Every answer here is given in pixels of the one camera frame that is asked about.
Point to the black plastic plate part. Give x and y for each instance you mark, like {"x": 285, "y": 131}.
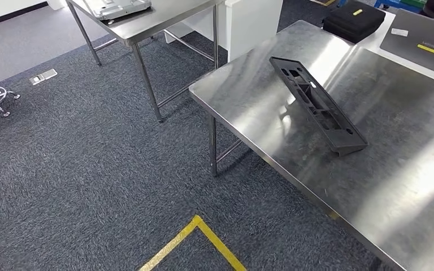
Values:
{"x": 318, "y": 104}

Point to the stainless steel workbench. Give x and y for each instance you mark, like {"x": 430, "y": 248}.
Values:
{"x": 164, "y": 16}
{"x": 389, "y": 149}

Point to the yellow floor tape square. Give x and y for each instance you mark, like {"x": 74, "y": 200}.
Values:
{"x": 209, "y": 237}

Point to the white cabinet block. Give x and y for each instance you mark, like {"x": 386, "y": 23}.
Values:
{"x": 254, "y": 26}

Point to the grey stamped metal panel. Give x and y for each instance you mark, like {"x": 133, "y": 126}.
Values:
{"x": 123, "y": 9}

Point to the black soft case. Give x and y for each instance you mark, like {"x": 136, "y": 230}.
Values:
{"x": 351, "y": 22}

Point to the plain floor outlet lid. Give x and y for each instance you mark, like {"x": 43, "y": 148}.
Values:
{"x": 49, "y": 74}

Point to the floor outlet box with socket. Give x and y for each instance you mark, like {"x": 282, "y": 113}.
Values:
{"x": 36, "y": 79}

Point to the grey closed laptop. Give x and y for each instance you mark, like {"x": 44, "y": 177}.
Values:
{"x": 419, "y": 41}

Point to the green plastic crate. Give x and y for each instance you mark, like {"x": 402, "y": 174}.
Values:
{"x": 413, "y": 2}

